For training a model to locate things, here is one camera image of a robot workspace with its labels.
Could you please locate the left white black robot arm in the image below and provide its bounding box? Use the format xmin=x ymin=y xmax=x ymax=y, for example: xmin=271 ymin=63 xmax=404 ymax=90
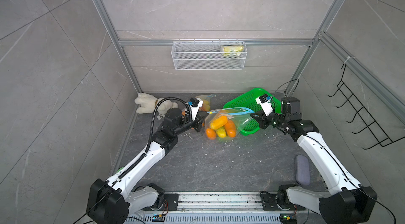
xmin=85 ymin=98 xmax=207 ymax=224

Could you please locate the green plastic basket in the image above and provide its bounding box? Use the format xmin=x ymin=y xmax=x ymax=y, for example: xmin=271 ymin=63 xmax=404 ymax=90
xmin=223 ymin=88 xmax=273 ymax=136

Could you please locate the black wire wall hook rack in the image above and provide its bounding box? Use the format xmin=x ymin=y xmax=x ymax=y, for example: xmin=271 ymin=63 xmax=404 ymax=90
xmin=328 ymin=64 xmax=405 ymax=150

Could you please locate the white plush teddy bear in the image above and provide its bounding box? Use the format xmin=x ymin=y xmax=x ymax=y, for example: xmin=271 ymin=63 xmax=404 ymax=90
xmin=135 ymin=93 xmax=178 ymax=120

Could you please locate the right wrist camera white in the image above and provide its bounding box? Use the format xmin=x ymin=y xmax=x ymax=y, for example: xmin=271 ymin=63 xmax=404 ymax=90
xmin=256 ymin=94 xmax=274 ymax=116

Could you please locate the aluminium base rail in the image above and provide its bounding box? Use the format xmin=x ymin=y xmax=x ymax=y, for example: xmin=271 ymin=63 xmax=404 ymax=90
xmin=85 ymin=191 xmax=352 ymax=224

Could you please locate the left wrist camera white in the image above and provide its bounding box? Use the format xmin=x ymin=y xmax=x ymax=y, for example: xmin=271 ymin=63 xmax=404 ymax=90
xmin=188 ymin=97 xmax=203 ymax=121

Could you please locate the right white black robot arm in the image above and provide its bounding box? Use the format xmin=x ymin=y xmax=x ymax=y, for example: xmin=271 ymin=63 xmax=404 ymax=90
xmin=251 ymin=94 xmax=378 ymax=224

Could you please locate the yellow mango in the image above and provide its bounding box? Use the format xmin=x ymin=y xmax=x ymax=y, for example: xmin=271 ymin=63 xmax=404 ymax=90
xmin=201 ymin=99 xmax=211 ymax=112

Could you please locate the clear zip-top bag blue zipper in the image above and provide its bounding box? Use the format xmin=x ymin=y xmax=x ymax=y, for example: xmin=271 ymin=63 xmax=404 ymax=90
xmin=181 ymin=94 xmax=215 ymax=121

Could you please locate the green mango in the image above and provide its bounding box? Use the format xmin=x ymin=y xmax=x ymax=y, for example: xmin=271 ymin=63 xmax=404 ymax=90
xmin=215 ymin=127 xmax=227 ymax=138

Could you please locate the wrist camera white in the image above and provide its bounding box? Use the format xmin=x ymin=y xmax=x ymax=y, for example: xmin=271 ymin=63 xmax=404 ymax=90
xmin=188 ymin=97 xmax=203 ymax=121
xmin=256 ymin=94 xmax=274 ymax=116

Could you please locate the purple round pad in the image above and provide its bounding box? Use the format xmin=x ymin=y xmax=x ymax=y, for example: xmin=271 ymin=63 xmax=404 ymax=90
xmin=295 ymin=155 xmax=311 ymax=186

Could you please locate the yellow sponge in wire basket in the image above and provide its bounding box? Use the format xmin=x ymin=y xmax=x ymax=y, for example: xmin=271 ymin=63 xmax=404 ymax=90
xmin=220 ymin=46 xmax=245 ymax=57

